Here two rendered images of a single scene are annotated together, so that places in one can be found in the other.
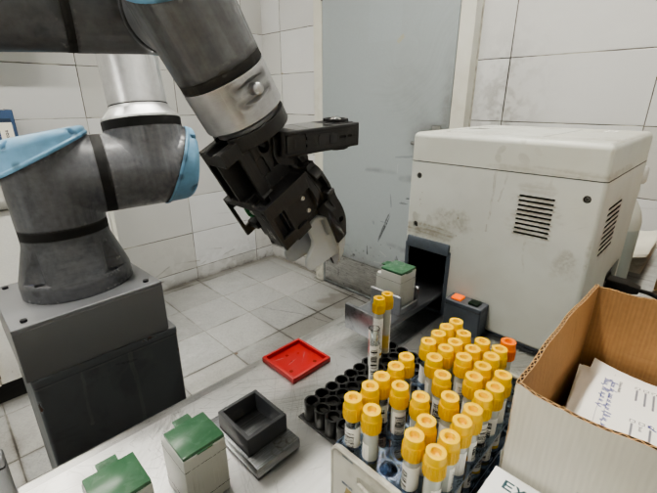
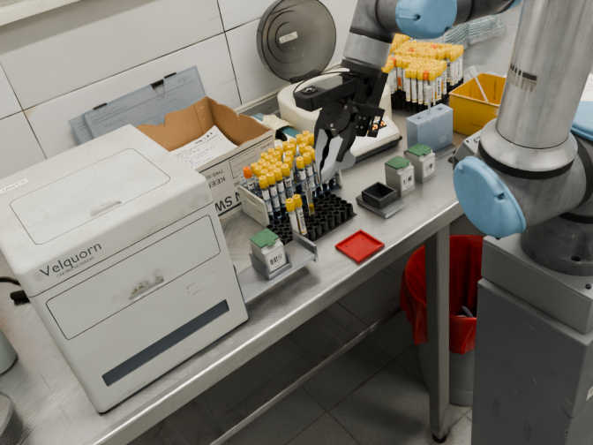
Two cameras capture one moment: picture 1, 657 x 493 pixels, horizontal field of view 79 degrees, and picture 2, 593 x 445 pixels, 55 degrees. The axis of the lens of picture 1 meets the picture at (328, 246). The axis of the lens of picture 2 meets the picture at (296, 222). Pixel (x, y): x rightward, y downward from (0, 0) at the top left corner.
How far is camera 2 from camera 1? 1.37 m
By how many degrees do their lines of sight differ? 122
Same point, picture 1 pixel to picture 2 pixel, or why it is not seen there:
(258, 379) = (385, 234)
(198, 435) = (394, 161)
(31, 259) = not seen: hidden behind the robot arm
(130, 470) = (416, 151)
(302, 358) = (355, 248)
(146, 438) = (438, 202)
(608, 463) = (258, 131)
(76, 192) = not seen: hidden behind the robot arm
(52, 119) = not seen: outside the picture
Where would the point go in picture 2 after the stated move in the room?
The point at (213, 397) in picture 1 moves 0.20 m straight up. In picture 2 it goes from (410, 222) to (406, 133)
